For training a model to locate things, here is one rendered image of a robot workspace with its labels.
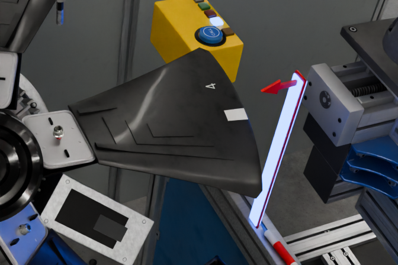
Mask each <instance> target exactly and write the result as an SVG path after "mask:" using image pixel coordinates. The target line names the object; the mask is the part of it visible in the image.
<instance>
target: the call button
mask: <svg viewBox="0 0 398 265"><path fill-rule="evenodd" d="M222 36H223V33H222V32H221V31H220V29H218V28H217V27H216V26H215V25H214V26H205V27H203V28H200V33H199V38H200V39H201V40H203V41H204V42H206V43H211V44H215V43H219V42H221V40H222Z"/></svg>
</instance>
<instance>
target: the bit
mask: <svg viewBox="0 0 398 265"><path fill-rule="evenodd" d="M55 1H56V24H57V25H63V2H65V0H55Z"/></svg>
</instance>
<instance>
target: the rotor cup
mask: <svg viewBox="0 0 398 265"><path fill-rule="evenodd" d="M42 177H43V154H42V151H41V148H40V145H39V143H38V141H37V139H36V137H35V135H34V134H33V132H32V131H31V130H30V129H29V128H28V127H27V126H26V125H25V124H24V123H23V122H21V120H20V119H19V118H18V117H17V116H16V115H15V114H14V113H13V112H12V111H11V110H9V109H0V222H2V221H4V220H7V219H9V218H11V217H13V216H15V215H16V214H18V213H19V212H21V211H22V210H23V209H24V208H25V207H26V206H27V205H28V204H29V203H30V202H31V201H32V199H33V198H34V196H35V195H36V193H37V191H38V189H39V187H40V183H41V180H42Z"/></svg>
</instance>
